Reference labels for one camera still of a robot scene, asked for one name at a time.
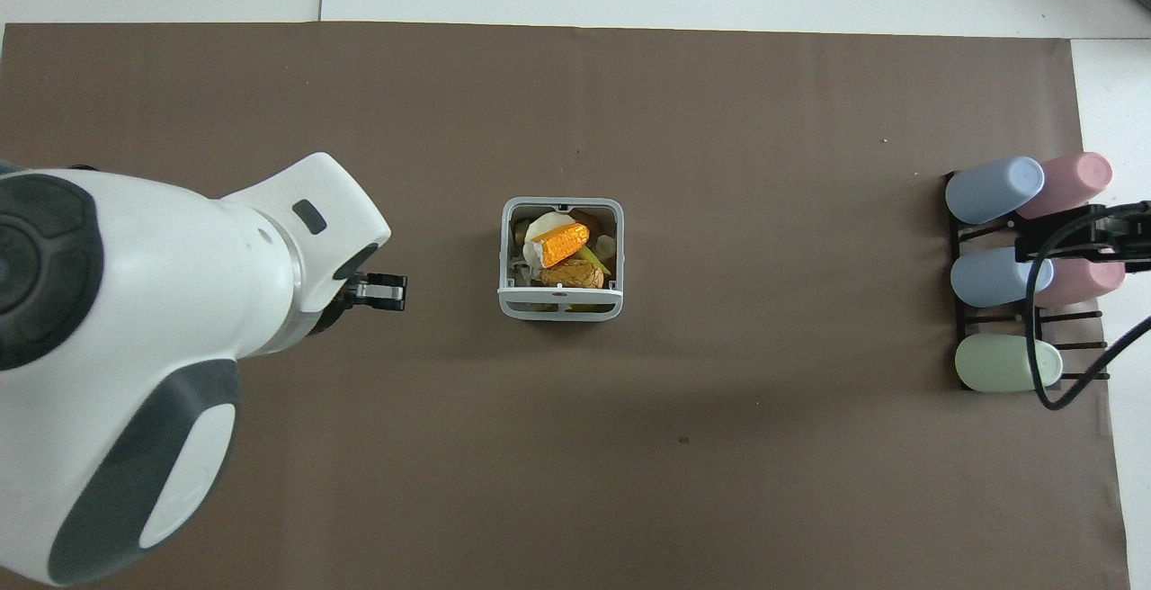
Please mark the black cup rack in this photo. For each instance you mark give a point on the black cup rack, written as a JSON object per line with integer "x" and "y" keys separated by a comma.
{"x": 960, "y": 320}

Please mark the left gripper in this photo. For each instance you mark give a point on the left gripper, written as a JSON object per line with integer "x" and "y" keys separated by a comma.
{"x": 346, "y": 266}

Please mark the orange corn cob piece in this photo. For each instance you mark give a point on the orange corn cob piece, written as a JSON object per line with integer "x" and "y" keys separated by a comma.
{"x": 563, "y": 242}

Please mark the green vegetable strip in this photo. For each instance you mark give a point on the green vegetable strip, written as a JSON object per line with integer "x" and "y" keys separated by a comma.
{"x": 593, "y": 259}

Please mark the brown potato piece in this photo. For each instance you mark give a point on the brown potato piece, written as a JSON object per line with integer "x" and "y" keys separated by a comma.
{"x": 572, "y": 276}

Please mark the green plastic cup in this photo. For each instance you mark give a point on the green plastic cup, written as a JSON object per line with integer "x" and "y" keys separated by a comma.
{"x": 998, "y": 365}

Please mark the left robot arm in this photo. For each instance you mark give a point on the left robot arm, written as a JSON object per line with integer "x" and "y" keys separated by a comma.
{"x": 153, "y": 302}

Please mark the blue plastic cup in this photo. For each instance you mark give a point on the blue plastic cup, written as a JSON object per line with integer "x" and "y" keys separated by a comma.
{"x": 989, "y": 277}
{"x": 989, "y": 191}

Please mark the white eggshell piece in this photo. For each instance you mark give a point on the white eggshell piece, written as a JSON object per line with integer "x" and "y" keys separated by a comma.
{"x": 543, "y": 232}

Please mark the small white trash can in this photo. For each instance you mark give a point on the small white trash can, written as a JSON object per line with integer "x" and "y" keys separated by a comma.
{"x": 514, "y": 302}

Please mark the pink plastic cup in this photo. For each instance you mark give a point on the pink plastic cup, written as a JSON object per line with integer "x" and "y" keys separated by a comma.
{"x": 1075, "y": 181}
{"x": 1084, "y": 282}

